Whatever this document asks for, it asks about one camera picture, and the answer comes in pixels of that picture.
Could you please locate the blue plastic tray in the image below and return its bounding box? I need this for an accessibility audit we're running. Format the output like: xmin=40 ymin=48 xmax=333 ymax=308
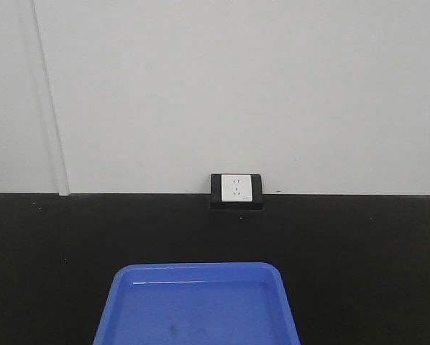
xmin=93 ymin=262 xmax=301 ymax=344

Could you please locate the black socket mounting box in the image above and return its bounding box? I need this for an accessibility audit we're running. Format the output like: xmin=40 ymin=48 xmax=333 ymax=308
xmin=209 ymin=173 xmax=264 ymax=211

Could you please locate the white wall power socket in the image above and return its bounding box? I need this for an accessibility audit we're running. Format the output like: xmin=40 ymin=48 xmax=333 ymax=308
xmin=221 ymin=174 xmax=253 ymax=202

